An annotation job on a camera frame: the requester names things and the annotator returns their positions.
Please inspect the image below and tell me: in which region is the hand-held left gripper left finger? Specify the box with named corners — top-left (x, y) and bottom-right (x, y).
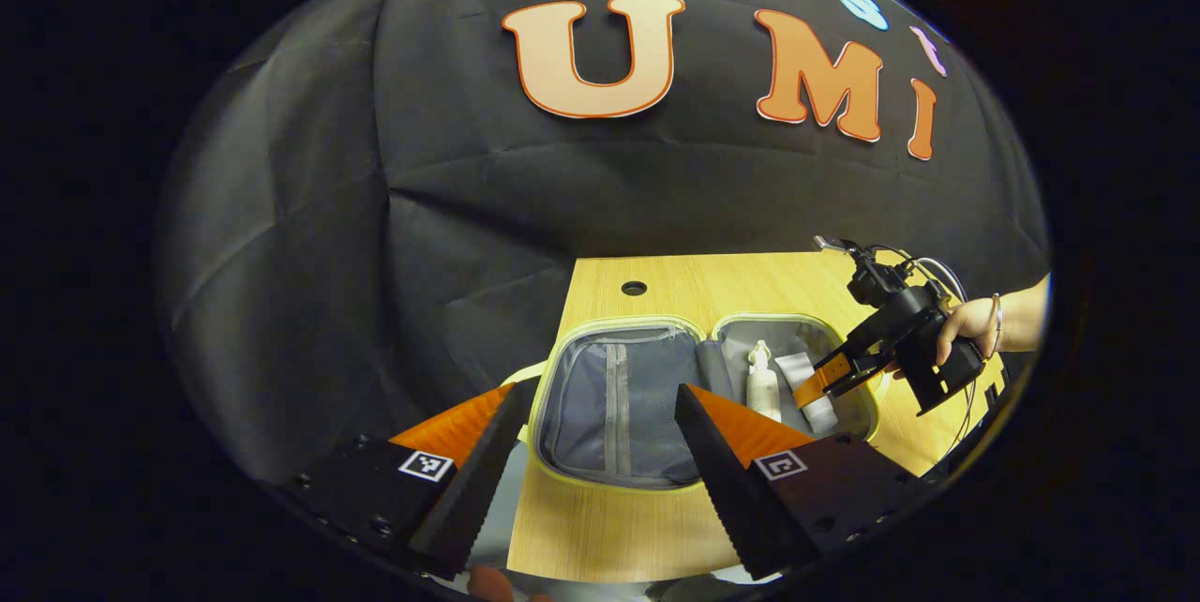
top-left (281, 380), bottom-right (541, 582)

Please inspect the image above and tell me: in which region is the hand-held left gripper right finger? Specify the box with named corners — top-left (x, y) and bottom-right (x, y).
top-left (674, 384), bottom-right (925, 582)

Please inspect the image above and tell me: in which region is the white squeeze tube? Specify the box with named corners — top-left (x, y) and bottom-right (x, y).
top-left (775, 352), bottom-right (840, 435)

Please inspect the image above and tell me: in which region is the white pump bottle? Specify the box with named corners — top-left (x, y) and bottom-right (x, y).
top-left (746, 339), bottom-right (782, 423)

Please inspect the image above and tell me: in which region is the pale yellow small suitcase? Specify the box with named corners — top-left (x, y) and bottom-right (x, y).
top-left (504, 311), bottom-right (883, 494)

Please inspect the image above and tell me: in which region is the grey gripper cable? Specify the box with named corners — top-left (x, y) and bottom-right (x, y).
top-left (895, 246), bottom-right (968, 305)

